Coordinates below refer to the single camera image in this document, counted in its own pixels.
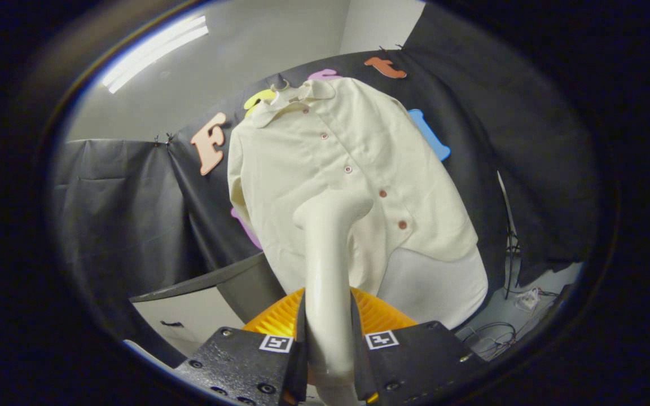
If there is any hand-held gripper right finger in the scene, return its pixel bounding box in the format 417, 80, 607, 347
350, 286, 486, 406

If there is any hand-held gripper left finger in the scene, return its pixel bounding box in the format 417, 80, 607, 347
174, 288, 309, 406

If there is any cream garment steamer head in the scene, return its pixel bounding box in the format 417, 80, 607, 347
293, 189, 374, 387

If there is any cream button-up shirt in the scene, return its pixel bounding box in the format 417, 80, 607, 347
227, 77, 479, 297

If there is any white steamer ironing board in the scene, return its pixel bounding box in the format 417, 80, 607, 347
379, 245, 489, 330

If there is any white cabinet with grey top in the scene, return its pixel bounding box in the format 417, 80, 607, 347
129, 252, 286, 367

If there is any black backdrop stand pole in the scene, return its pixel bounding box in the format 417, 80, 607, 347
497, 172, 521, 299

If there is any black backdrop cloth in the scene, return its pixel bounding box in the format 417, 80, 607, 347
49, 0, 602, 367

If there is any tangle of floor cables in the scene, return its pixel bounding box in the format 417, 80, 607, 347
458, 288, 560, 361

